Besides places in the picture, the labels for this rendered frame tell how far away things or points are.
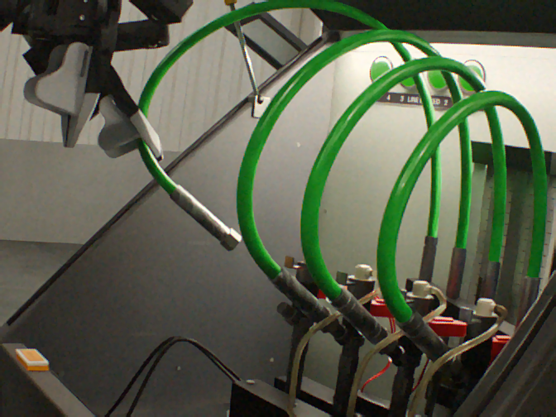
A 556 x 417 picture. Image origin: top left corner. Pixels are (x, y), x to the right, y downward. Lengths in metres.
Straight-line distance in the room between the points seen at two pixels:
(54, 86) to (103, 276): 0.47
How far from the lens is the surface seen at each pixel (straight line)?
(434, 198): 0.94
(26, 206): 7.30
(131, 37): 0.86
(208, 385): 1.17
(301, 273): 0.80
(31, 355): 0.92
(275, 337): 1.22
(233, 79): 8.04
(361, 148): 1.16
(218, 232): 0.85
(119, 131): 0.81
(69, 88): 0.62
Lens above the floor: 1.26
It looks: 5 degrees down
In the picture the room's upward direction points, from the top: 7 degrees clockwise
